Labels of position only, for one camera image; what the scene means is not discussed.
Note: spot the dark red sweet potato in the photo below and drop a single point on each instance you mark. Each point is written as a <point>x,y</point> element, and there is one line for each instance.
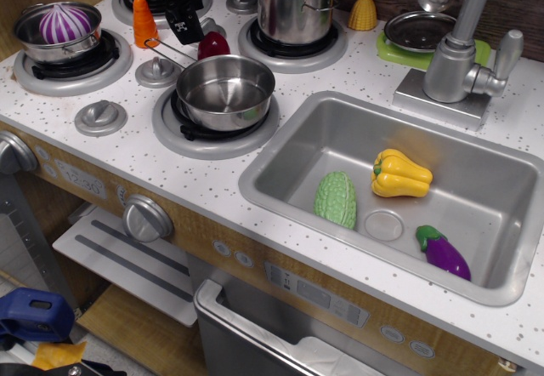
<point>212,44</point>

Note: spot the grey stove knob middle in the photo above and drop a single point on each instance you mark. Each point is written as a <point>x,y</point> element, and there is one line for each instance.
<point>157,73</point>

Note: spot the grey stove knob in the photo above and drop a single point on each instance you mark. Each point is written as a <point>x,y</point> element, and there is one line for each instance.
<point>242,6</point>
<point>100,118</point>
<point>157,73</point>

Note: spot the grey stove knob back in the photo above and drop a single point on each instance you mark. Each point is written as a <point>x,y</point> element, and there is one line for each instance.
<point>242,6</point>

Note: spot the back left stove burner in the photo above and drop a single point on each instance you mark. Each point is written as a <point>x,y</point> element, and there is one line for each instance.
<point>123,11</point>

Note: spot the stove burner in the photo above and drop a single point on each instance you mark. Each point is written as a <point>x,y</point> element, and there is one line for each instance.
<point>166,128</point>
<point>123,11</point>
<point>86,76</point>
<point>292,59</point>

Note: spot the front left stove burner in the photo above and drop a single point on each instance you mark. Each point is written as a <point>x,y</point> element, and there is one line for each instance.
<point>86,76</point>

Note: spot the back right stove burner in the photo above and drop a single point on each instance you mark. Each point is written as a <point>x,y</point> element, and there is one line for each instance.
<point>292,59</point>

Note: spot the front right stove burner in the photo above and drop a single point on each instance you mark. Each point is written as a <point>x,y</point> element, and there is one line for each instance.
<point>166,128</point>

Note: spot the grey stove knob front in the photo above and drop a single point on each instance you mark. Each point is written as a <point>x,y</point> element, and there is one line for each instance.
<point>100,118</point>

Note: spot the orange toy carrot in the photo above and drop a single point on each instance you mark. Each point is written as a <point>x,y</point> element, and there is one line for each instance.
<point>144,26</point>

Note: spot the tall steel stock pot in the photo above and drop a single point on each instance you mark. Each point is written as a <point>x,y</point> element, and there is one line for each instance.
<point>295,22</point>

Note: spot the purple white striped onion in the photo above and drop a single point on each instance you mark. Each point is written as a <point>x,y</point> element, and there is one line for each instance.
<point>63,23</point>

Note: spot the small steel pot left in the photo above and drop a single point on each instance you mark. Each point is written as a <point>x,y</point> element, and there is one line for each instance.
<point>26,30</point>

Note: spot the yellow toy corn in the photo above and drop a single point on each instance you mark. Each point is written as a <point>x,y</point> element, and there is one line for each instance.
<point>363,16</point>

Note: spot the grey oven dial right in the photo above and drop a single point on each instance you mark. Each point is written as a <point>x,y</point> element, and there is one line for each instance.
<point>144,220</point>

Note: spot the grey oven dial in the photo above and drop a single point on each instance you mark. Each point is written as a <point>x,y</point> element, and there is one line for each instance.
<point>144,220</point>
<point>15,154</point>

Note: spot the grey oven dial left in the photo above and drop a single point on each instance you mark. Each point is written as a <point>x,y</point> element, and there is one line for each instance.
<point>15,154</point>

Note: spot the green toy bitter gourd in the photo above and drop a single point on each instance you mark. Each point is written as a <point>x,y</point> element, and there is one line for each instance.
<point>335,199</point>

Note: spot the steel lid on green mat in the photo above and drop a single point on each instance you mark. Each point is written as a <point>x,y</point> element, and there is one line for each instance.
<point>418,31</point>

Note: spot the white oven rack shelf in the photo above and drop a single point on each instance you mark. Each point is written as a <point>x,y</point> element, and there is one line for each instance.
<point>155,272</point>

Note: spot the yellow toy bell pepper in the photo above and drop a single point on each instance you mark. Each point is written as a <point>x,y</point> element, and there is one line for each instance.
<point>396,175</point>

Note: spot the silver toy faucet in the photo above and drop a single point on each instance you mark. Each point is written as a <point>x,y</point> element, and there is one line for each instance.
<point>454,88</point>

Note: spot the grey oven door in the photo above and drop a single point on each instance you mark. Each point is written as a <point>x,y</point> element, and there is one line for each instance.
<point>27,260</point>

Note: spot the green silicone mat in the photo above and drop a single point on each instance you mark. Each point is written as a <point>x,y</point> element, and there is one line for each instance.
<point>386,50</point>

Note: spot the grey dishwasher door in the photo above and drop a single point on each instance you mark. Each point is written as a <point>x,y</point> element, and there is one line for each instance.
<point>247,332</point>

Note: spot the blue clamp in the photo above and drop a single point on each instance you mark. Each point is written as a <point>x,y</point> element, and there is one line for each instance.
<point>35,315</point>

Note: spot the purple toy eggplant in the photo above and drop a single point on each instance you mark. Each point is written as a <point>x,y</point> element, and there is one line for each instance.
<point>441,253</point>

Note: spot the grey sink basin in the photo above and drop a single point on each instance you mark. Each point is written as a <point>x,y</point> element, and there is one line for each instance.
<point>486,199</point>

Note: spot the yellow cloth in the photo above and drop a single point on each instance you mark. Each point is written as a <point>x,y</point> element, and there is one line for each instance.
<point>53,355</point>

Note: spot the steel frying pan with handle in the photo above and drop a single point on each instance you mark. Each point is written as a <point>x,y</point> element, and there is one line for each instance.
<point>224,93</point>

